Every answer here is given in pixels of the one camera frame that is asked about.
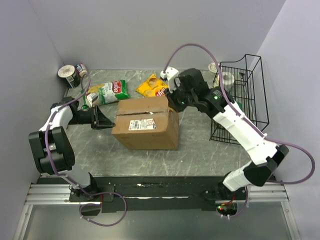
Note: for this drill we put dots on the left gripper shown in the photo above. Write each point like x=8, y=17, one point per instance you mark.
x=99, y=120

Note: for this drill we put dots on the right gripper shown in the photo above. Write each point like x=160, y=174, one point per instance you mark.
x=172, y=103

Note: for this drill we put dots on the brown cardboard box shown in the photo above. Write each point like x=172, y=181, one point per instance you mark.
x=146, y=123

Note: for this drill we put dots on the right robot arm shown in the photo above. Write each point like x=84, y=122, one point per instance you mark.
x=265, y=156

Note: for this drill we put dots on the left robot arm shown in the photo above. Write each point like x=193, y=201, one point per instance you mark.
x=52, y=151

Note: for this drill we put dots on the yellow Lays chips bag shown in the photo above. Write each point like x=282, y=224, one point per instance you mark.
x=152, y=87

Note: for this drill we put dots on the green Chuba chips bag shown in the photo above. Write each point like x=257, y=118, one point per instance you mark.
x=110, y=92

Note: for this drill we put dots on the white cup behind basket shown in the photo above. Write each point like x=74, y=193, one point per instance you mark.
x=212, y=67

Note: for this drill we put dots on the white cup in basket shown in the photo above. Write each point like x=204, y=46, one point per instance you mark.
x=228, y=80

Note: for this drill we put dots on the blue white can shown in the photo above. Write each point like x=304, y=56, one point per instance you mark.
x=81, y=69

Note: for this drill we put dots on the dark cup white lid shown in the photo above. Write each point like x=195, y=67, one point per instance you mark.
x=69, y=75

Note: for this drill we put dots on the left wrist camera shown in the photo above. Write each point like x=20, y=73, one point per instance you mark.
x=91, y=99

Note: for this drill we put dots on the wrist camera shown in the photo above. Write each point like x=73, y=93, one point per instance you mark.
x=169, y=75
x=91, y=99

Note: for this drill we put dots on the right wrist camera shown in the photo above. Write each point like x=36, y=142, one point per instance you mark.
x=169, y=75

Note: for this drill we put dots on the black wire basket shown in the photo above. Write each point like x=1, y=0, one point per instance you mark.
x=244, y=80

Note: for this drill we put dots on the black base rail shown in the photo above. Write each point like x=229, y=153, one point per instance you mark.
x=150, y=193

